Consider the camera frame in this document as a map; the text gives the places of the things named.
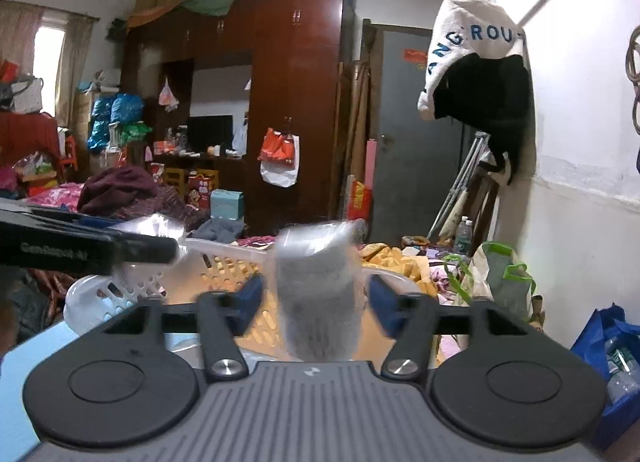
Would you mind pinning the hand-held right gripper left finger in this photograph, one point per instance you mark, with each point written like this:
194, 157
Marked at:
250, 304

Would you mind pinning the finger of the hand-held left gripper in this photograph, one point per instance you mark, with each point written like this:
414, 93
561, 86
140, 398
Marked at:
102, 222
150, 248

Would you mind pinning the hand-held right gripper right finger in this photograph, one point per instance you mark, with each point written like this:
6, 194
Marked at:
382, 307

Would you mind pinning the clear plastic bag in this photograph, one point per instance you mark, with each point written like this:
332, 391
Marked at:
155, 227

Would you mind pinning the white plastic laundry basket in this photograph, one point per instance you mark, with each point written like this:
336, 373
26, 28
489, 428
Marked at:
225, 267

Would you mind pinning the maroon cloth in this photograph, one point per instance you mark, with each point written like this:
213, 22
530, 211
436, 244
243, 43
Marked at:
120, 187

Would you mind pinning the dark striped cloth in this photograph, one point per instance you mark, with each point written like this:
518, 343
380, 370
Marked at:
170, 207

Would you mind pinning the yellow floral blanket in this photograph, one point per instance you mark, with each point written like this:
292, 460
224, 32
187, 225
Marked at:
395, 262

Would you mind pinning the pink floral bedsheet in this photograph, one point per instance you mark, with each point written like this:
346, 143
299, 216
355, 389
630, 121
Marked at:
55, 197

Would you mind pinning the grey blue cloth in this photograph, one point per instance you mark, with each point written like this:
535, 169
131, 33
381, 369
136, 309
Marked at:
215, 231

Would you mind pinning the yellow crate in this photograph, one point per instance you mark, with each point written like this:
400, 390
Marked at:
173, 177

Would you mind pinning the red gift box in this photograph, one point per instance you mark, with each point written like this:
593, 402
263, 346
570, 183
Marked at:
202, 192

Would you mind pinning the teal box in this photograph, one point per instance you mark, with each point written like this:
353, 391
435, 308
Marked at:
227, 204

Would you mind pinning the green plastic bag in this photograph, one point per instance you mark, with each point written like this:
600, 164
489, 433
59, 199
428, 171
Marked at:
136, 131

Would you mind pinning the plastic water bottle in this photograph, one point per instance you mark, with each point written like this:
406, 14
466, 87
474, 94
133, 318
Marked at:
468, 228
459, 239

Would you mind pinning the blue plastic bags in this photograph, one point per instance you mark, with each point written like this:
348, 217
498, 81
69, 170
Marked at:
115, 114

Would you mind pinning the red paper bag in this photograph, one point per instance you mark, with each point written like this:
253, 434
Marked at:
361, 199

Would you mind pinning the green and white tote bag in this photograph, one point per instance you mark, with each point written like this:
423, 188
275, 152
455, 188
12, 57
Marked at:
495, 277

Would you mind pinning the black television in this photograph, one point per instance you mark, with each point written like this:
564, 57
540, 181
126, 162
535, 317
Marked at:
210, 132

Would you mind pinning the grey door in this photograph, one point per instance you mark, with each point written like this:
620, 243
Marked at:
405, 166

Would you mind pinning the pink plastic bag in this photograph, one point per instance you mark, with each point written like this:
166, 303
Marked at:
168, 95

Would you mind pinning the pink roll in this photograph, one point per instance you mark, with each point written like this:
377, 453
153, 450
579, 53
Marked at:
371, 161

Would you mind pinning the white and orange plastic bag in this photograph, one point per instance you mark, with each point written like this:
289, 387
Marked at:
280, 161

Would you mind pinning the metal crutches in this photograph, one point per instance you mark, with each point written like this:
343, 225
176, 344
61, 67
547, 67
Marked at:
460, 181

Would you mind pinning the beige curtain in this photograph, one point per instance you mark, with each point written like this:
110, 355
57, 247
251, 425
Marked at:
77, 61

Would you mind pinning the leaning wooden boards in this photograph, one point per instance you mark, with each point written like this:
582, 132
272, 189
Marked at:
357, 116

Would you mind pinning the brown wooden wardrobe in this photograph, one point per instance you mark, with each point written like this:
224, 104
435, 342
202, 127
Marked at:
300, 91

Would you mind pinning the blue shopping bag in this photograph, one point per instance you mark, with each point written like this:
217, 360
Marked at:
600, 342

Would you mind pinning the orange bedding bundle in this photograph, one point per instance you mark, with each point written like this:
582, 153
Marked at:
155, 4

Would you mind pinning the black hanging garment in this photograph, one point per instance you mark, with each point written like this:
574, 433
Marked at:
490, 101

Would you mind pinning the red door sign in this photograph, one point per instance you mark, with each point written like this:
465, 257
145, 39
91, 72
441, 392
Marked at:
415, 55

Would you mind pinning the white garment with blue letters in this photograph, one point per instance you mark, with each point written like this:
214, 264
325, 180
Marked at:
475, 21

